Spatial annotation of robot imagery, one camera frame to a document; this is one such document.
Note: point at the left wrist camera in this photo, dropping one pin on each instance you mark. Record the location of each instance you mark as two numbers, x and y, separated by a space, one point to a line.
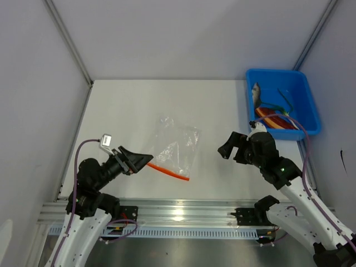
105 142

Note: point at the slotted cable duct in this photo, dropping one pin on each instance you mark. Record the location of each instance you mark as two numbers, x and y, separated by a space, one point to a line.
177 233

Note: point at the toy meat slice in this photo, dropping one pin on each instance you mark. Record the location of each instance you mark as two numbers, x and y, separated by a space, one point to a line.
275 122

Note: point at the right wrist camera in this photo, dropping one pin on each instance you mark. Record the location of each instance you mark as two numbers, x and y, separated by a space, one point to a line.
256 127

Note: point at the blue plastic bin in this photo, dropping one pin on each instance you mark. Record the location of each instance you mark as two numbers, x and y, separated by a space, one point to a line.
288 93

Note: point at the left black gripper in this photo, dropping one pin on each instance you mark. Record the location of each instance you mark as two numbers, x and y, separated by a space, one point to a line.
136 161

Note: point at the frame post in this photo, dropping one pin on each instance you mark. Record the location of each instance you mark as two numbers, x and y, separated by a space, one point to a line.
316 32
67 39

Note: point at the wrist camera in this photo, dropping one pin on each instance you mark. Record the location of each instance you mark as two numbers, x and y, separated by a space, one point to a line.
105 142
256 127

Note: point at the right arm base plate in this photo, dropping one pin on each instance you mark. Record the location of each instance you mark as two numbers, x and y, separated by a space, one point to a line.
250 217

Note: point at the left frame post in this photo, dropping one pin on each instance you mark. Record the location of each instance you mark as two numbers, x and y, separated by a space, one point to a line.
67 39

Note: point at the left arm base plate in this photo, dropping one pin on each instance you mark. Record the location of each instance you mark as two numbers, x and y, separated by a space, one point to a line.
125 212

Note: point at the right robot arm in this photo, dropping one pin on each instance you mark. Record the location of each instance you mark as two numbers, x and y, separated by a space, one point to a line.
329 241

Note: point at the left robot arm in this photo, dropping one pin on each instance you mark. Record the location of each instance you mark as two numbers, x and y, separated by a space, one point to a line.
89 211

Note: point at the aluminium rail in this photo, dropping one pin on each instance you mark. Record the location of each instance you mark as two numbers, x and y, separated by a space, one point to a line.
180 213

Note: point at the toy fish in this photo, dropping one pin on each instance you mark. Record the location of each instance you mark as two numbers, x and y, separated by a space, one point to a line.
256 94

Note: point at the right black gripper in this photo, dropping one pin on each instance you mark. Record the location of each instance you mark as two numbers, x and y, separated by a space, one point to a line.
237 138

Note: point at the clear zip top bag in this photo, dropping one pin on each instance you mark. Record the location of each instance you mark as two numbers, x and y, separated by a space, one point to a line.
174 146

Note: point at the right frame post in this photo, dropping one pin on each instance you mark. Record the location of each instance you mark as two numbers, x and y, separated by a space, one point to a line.
316 32

